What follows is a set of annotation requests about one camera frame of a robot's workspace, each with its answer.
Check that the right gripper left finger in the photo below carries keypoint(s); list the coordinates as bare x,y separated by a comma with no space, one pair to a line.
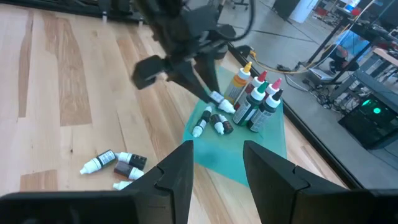
155,202

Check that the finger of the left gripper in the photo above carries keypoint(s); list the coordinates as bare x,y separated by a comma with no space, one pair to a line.
191,82
208,73

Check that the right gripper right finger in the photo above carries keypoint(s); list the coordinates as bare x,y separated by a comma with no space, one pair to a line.
295,205

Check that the yellow food coloring bottle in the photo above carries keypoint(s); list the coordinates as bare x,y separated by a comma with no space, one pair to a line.
236,87

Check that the green food coloring bottle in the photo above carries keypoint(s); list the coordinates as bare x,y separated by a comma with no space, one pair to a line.
248,109

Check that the black food coloring bottle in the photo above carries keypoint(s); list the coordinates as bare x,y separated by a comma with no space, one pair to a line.
262,116

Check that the green translucent plastic tray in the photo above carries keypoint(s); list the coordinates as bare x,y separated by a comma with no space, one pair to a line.
224,149

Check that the black computer green light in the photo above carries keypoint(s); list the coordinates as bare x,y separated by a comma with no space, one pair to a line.
367,124

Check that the black tripod stand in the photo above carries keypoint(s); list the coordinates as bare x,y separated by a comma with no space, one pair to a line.
326,40

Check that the person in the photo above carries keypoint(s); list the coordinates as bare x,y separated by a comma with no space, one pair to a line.
351,43

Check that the black aluminium table frame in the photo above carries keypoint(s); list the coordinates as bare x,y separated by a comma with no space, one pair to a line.
77,7

